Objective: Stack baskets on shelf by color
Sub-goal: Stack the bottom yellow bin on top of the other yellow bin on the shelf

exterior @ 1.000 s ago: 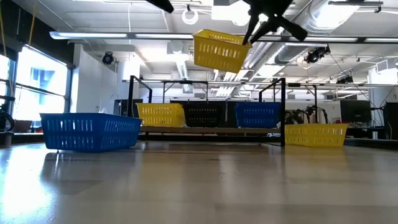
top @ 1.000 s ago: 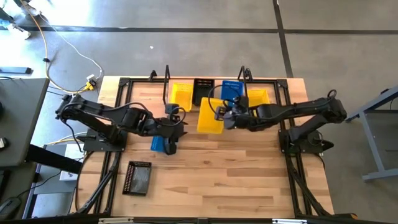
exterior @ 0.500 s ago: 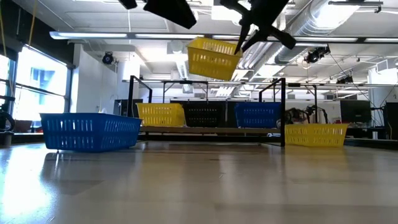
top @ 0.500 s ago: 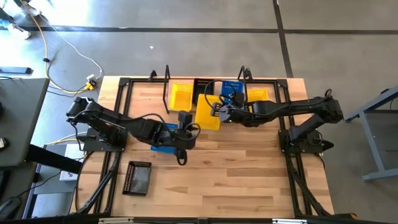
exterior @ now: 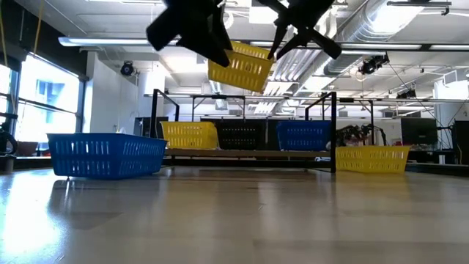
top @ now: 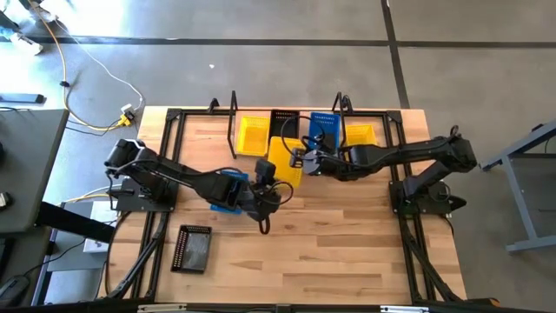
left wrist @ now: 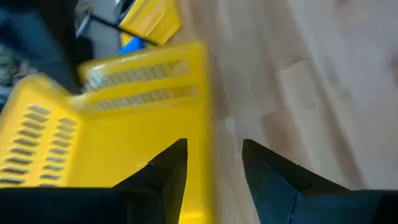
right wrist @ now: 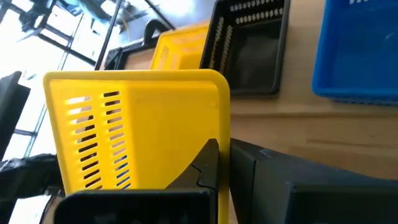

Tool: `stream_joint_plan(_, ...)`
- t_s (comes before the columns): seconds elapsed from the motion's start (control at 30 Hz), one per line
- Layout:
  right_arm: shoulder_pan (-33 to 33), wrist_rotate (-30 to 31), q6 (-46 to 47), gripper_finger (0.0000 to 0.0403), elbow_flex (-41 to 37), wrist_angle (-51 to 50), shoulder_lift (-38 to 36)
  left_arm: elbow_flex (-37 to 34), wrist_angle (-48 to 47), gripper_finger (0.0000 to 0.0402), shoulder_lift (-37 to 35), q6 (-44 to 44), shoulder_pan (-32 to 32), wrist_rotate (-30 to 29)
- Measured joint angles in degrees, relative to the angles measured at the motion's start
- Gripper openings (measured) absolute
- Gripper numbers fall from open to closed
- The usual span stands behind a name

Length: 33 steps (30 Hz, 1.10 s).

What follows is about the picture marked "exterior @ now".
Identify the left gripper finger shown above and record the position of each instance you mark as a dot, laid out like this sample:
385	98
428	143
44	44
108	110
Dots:
212	51
224	29

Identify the black background robot arm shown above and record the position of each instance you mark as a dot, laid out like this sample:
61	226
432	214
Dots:
361	133

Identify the wooden shelf with black frame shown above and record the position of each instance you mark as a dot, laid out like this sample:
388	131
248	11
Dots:
249	153

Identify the black ceiling-mounted camera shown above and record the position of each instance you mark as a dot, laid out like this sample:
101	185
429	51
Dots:
372	65

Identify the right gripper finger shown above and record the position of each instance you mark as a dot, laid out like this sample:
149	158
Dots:
278	38
291	47

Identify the fluorescent ceiling light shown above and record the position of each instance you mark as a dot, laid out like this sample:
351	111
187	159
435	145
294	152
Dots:
110	41
384	46

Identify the black plastic basket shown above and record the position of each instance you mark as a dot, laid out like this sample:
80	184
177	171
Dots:
242	135

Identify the silver ventilation duct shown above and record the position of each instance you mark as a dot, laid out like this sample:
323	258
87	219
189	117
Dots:
366	25

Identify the blue plastic basket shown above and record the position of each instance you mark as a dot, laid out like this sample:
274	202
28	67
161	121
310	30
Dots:
304	135
106	155

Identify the black background rig frame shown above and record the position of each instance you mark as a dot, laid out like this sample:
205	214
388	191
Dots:
218	97

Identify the yellow plastic basket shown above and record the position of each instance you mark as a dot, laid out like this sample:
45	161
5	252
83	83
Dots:
242	71
190	135
373	159

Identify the black aluminium rig frame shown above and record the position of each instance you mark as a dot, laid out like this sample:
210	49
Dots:
249	162

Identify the black monitor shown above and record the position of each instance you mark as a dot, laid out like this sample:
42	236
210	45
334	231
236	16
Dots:
418	131
462	143
144	126

